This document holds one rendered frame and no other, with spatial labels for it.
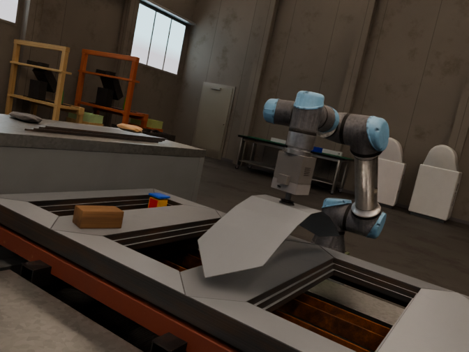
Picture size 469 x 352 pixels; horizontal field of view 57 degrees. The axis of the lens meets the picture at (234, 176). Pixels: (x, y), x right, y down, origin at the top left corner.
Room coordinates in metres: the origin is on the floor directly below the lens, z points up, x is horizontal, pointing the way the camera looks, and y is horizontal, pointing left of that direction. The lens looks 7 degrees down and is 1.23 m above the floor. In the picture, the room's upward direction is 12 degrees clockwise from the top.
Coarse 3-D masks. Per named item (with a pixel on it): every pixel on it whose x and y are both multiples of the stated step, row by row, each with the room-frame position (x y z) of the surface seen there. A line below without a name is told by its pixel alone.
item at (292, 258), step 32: (32, 224) 1.10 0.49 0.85; (192, 224) 1.42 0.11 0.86; (64, 256) 1.02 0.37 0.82; (96, 256) 0.97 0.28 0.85; (288, 256) 1.25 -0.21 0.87; (320, 256) 1.32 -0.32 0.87; (128, 288) 0.91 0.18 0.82; (160, 288) 0.87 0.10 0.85; (192, 288) 0.87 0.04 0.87; (224, 288) 0.91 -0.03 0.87; (256, 288) 0.95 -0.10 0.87; (288, 288) 1.04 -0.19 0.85; (384, 288) 1.24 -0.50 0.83; (416, 288) 1.21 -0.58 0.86; (192, 320) 0.82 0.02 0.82; (224, 320) 0.78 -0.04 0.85
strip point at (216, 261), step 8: (200, 240) 0.99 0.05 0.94; (200, 248) 0.96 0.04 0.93; (208, 248) 0.96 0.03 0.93; (216, 248) 0.96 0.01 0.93; (200, 256) 0.94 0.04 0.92; (208, 256) 0.94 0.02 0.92; (216, 256) 0.93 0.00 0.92; (224, 256) 0.93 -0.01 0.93; (232, 256) 0.93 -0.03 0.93; (240, 256) 0.93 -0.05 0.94; (208, 264) 0.91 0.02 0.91; (216, 264) 0.91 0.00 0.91; (224, 264) 0.91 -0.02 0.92; (232, 264) 0.91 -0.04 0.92; (240, 264) 0.91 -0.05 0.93; (248, 264) 0.91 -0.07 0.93; (256, 264) 0.90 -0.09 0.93; (208, 272) 0.89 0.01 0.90; (216, 272) 0.89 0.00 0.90; (224, 272) 0.89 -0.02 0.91
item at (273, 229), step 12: (228, 216) 1.07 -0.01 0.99; (240, 216) 1.07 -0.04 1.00; (252, 216) 1.07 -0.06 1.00; (264, 216) 1.07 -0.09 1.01; (240, 228) 1.02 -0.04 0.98; (252, 228) 1.02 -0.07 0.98; (264, 228) 1.02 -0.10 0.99; (276, 228) 1.02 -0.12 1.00; (288, 228) 1.01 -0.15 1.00; (276, 240) 0.97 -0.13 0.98
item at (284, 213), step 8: (248, 200) 1.15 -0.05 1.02; (256, 200) 1.15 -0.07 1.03; (264, 200) 1.15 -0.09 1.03; (248, 208) 1.10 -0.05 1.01; (256, 208) 1.10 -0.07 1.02; (264, 208) 1.11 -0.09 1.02; (272, 208) 1.11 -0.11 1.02; (280, 208) 1.11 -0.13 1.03; (288, 208) 1.11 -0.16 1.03; (272, 216) 1.07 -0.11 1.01; (280, 216) 1.07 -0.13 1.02; (288, 216) 1.07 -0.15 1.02; (296, 216) 1.07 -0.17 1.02; (304, 216) 1.08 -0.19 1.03; (296, 224) 1.03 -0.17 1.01
